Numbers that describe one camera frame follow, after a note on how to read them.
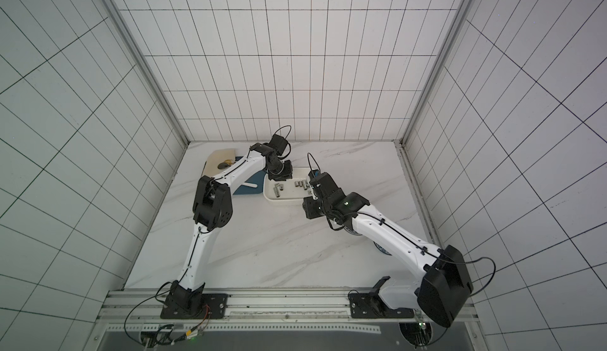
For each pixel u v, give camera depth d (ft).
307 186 3.31
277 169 2.86
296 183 3.35
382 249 1.64
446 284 1.27
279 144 2.73
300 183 3.37
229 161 3.61
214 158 3.72
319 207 2.31
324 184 1.95
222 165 3.61
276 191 3.30
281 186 3.30
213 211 1.96
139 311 2.16
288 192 3.28
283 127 2.87
